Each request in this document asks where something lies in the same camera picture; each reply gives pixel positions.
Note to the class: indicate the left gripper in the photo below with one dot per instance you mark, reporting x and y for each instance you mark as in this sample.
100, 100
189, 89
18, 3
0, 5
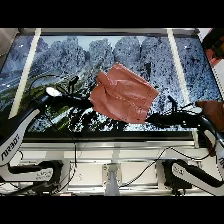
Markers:
86, 102

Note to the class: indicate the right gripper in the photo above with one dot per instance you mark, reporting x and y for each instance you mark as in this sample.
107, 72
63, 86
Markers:
157, 119

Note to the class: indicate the salmon pink garment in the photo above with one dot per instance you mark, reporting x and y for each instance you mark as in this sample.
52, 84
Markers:
123, 95

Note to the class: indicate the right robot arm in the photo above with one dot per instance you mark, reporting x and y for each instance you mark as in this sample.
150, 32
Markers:
195, 173

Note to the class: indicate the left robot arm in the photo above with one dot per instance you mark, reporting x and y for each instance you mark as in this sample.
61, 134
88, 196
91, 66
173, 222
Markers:
16, 130

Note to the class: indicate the heap of clothes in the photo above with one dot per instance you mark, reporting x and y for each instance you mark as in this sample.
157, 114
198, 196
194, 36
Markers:
215, 41

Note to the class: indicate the brown garment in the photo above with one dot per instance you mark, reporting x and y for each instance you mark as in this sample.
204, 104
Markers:
213, 111

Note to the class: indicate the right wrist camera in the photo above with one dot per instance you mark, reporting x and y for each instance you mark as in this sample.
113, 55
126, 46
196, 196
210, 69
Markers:
173, 102

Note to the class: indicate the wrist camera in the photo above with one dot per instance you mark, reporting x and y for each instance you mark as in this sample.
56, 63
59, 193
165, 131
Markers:
73, 82
173, 102

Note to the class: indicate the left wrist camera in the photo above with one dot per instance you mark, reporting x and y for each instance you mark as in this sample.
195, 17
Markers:
73, 82

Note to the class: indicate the silver frame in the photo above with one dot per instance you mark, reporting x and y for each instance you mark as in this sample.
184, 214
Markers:
112, 175

